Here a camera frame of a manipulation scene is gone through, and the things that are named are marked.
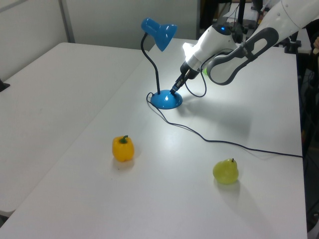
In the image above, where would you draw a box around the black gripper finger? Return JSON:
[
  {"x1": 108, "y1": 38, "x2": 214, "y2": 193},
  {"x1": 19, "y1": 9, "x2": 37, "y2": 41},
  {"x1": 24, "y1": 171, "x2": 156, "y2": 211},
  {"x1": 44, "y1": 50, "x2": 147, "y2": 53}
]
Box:
[
  {"x1": 169, "y1": 73, "x2": 186, "y2": 95},
  {"x1": 171, "y1": 74, "x2": 188, "y2": 96}
]

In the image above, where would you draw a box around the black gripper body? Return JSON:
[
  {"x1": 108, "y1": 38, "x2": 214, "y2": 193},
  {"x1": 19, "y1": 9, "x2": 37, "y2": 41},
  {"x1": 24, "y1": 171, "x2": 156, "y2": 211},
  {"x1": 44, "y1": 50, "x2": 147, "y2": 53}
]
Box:
[{"x1": 179, "y1": 61, "x2": 201, "y2": 81}]

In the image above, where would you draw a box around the blue desk lamp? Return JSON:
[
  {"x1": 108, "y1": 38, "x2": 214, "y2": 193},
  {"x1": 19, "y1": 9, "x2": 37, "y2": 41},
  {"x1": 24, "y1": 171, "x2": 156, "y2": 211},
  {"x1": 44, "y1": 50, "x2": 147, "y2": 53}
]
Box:
[{"x1": 140, "y1": 17, "x2": 183, "y2": 111}]

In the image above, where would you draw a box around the black background stand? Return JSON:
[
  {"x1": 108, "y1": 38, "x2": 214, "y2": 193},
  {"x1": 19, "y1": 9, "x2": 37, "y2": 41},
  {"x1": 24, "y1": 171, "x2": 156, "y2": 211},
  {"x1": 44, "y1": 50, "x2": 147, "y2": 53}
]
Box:
[{"x1": 236, "y1": 0, "x2": 248, "y2": 26}]

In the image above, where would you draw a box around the yellow toy bell pepper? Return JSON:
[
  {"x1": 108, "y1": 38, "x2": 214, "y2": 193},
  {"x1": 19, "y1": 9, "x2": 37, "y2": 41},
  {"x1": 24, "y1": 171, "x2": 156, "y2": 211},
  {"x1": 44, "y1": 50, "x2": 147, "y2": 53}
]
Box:
[{"x1": 111, "y1": 134, "x2": 136, "y2": 163}]

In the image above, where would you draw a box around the green toy pear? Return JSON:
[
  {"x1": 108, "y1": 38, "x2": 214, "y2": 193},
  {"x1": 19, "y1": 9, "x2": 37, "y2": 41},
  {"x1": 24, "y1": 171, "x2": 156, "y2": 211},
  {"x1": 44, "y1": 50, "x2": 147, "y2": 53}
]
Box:
[{"x1": 212, "y1": 157, "x2": 240, "y2": 185}]

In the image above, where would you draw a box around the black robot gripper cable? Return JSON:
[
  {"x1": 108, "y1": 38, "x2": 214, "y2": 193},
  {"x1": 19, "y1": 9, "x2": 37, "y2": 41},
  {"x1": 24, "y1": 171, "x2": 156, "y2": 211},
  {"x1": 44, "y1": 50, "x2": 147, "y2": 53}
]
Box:
[{"x1": 184, "y1": 63, "x2": 208, "y2": 98}]

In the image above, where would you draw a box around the black lamp power cable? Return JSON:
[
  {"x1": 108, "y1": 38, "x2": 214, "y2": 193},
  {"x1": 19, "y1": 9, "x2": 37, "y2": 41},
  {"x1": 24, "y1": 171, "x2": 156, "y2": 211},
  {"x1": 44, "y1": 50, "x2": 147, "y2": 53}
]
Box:
[{"x1": 146, "y1": 92, "x2": 304, "y2": 158}]

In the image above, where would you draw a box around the black table clamp mount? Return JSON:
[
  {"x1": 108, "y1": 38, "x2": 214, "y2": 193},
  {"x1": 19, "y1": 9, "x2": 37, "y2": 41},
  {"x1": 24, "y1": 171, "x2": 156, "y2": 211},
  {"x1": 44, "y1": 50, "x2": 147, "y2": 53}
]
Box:
[{"x1": 285, "y1": 31, "x2": 304, "y2": 54}]

